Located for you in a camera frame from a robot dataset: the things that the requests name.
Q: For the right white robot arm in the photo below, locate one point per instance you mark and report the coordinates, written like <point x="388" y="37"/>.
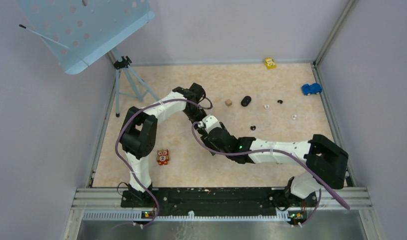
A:
<point x="324" y="162"/>

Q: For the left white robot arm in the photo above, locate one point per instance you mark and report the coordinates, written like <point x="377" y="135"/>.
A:
<point x="139" y="130"/>

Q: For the black oval charging case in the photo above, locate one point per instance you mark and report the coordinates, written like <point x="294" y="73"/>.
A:
<point x="246" y="101"/>

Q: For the small wooden cube far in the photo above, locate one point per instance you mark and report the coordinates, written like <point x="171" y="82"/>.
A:
<point x="228" y="102"/>

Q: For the red owl number block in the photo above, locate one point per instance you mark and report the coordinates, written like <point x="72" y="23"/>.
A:
<point x="163" y="157"/>

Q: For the yellow toy car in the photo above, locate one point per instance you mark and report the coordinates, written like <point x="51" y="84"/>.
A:
<point x="269" y="63"/>

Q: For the light blue tripod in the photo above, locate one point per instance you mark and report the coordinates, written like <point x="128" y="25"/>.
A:
<point x="123" y="67"/>

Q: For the blue toy car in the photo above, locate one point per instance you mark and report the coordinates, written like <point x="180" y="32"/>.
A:
<point x="311" y="89"/>

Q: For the light blue perforated stand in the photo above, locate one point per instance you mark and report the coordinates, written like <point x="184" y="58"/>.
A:
<point x="79" y="32"/>

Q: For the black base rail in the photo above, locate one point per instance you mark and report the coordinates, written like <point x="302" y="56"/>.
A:
<point x="217" y="201"/>

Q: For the white slotted cable duct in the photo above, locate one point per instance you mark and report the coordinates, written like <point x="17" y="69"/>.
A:
<point x="139" y="216"/>

